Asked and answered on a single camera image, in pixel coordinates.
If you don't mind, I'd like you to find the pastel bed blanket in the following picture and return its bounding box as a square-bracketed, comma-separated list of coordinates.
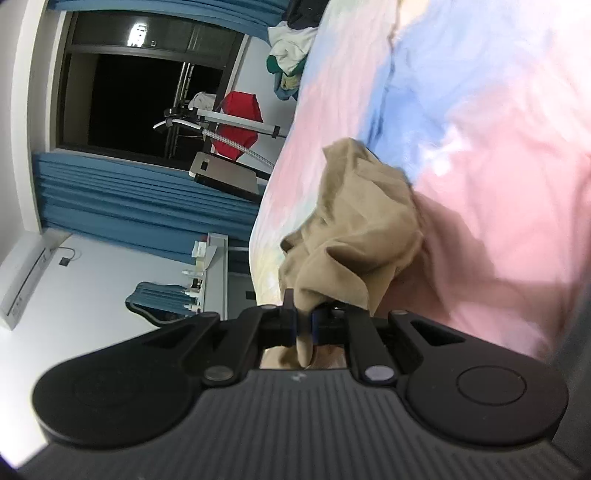
[248, 0, 591, 370]

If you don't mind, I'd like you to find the dark window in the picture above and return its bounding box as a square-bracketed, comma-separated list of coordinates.
[54, 10, 247, 161]

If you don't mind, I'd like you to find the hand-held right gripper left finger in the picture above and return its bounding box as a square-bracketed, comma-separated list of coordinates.
[142, 289, 297, 387]

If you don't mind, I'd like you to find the wavy-framed mirror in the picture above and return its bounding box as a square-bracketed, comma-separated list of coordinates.
[125, 281, 198, 328]

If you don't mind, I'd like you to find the grey dresser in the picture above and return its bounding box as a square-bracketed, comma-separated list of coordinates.
[191, 232, 260, 320]

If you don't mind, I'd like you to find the white hanging garment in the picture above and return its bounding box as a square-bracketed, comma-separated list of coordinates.
[189, 91, 219, 112]

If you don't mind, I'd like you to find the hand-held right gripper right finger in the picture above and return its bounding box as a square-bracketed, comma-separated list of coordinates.
[310, 302, 467, 387]

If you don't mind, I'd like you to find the tan t-shirt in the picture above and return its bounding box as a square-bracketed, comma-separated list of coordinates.
[277, 137, 426, 370]

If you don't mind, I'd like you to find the silver steamer board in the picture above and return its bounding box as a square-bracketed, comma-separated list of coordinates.
[188, 151, 262, 202]

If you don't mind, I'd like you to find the white box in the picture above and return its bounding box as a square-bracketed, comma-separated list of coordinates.
[192, 239, 219, 269]

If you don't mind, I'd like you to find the red garment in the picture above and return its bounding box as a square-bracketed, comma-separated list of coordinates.
[212, 91, 264, 163]

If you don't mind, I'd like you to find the pile of clothes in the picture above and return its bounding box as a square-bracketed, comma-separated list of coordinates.
[266, 0, 326, 101]

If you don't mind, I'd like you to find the white air conditioner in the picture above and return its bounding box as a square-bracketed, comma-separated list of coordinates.
[0, 230, 52, 331]

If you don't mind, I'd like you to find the garment steamer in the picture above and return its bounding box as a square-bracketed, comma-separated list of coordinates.
[154, 102, 283, 175]

